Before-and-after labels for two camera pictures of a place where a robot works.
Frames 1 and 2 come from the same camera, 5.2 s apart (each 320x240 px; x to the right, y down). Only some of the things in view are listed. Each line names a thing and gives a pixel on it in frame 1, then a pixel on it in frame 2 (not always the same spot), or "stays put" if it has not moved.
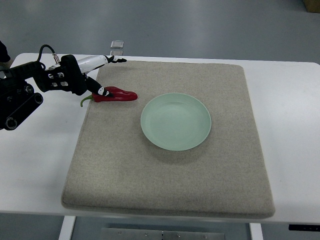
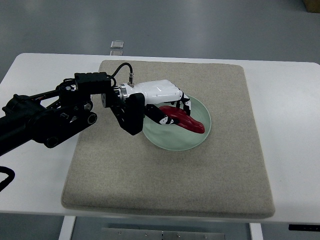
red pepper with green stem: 118,94 → 183,119
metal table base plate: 108,233 stays put
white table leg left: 67,227 stays put
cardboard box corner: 312,6 stays put
